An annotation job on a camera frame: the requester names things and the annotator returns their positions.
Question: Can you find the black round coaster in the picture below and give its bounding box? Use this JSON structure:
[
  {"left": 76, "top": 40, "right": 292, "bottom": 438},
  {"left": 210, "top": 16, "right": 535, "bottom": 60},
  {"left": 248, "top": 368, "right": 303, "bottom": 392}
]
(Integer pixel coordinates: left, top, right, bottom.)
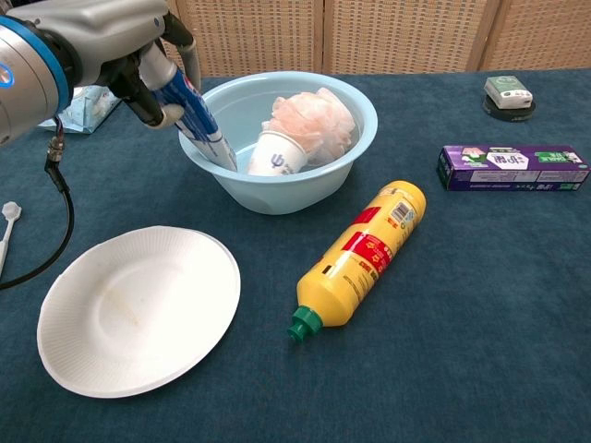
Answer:
[{"left": 482, "top": 94, "right": 537, "bottom": 123}]

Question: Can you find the purple toothpaste box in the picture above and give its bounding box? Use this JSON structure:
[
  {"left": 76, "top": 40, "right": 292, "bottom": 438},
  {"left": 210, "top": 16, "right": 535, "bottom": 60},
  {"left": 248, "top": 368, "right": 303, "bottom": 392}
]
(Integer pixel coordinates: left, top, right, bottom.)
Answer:
[{"left": 436, "top": 145, "right": 591, "bottom": 192}]

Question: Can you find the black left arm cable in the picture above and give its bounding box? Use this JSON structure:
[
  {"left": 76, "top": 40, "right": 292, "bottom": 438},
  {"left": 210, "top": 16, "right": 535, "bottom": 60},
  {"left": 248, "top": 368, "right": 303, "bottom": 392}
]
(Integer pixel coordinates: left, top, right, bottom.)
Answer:
[{"left": 0, "top": 114, "right": 76, "bottom": 292}]

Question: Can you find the blue white toothpaste tube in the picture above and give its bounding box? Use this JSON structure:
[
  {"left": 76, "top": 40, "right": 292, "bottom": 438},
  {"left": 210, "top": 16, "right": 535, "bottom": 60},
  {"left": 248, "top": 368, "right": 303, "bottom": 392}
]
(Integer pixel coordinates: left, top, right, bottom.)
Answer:
[{"left": 140, "top": 43, "right": 239, "bottom": 174}]

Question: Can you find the white paper plate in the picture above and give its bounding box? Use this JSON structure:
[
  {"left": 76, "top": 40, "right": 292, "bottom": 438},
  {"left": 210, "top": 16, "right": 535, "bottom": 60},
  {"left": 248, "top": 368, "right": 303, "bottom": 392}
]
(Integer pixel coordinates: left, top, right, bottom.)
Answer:
[{"left": 36, "top": 225, "right": 242, "bottom": 399}]

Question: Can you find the pink bath pouf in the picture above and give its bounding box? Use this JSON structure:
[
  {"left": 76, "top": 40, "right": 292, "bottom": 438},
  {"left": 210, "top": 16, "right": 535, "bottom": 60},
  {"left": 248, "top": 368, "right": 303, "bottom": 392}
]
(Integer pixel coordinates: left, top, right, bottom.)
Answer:
[{"left": 260, "top": 87, "right": 356, "bottom": 167}]

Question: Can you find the yellow bottle green cap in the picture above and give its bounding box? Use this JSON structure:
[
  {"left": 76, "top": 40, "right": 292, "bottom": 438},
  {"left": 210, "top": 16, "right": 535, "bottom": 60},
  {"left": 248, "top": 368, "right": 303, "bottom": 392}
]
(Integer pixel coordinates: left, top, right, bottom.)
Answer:
[{"left": 286, "top": 180, "right": 428, "bottom": 343}]

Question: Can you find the teal table cloth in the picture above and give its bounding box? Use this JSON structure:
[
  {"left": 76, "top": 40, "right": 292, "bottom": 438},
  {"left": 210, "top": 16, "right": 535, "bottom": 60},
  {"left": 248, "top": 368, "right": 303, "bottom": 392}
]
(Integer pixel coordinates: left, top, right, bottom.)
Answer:
[{"left": 0, "top": 67, "right": 591, "bottom": 443}]

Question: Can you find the wicker folding screen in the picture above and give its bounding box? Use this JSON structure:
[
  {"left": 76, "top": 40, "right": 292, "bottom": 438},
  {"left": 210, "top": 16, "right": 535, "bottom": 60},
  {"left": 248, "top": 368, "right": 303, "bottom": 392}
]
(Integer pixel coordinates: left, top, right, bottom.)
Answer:
[{"left": 161, "top": 0, "right": 591, "bottom": 79}]

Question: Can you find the light blue plastic basin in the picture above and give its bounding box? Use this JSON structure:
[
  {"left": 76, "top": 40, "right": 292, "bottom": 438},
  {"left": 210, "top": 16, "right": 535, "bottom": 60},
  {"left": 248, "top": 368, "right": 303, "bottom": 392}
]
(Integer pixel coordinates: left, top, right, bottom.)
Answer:
[{"left": 177, "top": 71, "right": 380, "bottom": 217}]

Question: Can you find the small green white box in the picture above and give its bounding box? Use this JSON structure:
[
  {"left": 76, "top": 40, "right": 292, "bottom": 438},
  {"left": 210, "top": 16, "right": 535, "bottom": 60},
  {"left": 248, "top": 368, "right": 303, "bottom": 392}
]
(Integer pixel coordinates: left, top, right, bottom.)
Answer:
[{"left": 484, "top": 76, "right": 534, "bottom": 111}]

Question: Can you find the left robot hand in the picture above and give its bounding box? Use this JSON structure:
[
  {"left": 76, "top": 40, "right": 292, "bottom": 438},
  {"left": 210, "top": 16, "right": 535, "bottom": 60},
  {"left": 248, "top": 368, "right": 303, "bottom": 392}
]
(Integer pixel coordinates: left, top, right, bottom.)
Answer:
[{"left": 13, "top": 0, "right": 203, "bottom": 130}]

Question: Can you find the white paper cup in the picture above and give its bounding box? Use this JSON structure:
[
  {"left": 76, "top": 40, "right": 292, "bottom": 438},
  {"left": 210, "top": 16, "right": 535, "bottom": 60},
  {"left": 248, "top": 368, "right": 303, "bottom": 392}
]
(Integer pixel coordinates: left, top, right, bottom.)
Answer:
[{"left": 247, "top": 128, "right": 311, "bottom": 177}]

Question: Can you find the light blue wet wipes pack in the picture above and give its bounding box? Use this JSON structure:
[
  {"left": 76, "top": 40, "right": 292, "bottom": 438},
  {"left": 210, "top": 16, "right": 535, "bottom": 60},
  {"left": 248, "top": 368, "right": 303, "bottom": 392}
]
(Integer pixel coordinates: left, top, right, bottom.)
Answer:
[{"left": 39, "top": 85, "right": 122, "bottom": 135}]

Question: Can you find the white toothbrush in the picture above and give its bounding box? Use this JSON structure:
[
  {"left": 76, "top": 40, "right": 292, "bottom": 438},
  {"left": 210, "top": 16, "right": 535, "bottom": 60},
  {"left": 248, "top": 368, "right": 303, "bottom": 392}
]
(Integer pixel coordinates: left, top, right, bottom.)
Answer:
[{"left": 0, "top": 201, "right": 23, "bottom": 278}]

